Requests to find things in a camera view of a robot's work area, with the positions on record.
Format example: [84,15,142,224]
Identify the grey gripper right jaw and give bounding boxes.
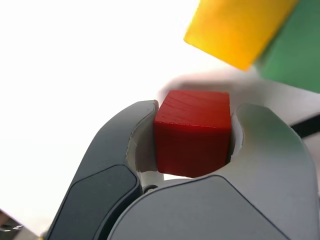
[106,102,320,240]

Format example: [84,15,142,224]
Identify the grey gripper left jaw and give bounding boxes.
[46,99,165,240]

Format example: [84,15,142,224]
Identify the red cube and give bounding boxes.
[152,89,231,179]

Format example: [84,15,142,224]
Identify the green cube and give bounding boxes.
[252,0,320,95]

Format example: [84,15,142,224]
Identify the yellow cube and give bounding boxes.
[183,0,300,72]

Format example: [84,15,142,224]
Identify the black tape square outline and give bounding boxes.
[289,114,320,139]

